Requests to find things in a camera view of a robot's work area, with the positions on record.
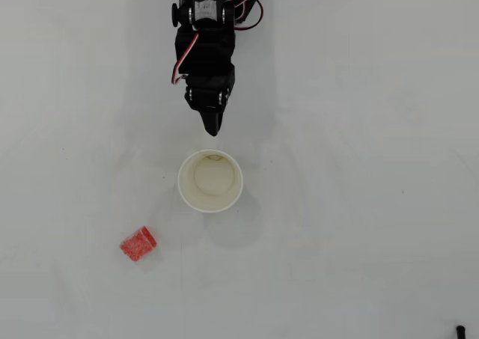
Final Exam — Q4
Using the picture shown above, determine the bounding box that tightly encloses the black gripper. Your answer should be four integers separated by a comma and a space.
184, 64, 237, 138

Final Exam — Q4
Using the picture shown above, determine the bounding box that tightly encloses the red foam cube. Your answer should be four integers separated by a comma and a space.
119, 225, 158, 263

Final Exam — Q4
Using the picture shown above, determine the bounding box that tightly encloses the tan paper cup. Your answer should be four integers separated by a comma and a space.
177, 148, 244, 214

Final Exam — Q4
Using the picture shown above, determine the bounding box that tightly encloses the gripper servo cable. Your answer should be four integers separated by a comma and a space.
171, 31, 200, 86

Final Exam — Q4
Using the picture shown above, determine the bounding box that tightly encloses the wrist servo cable loop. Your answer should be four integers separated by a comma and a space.
231, 0, 265, 32

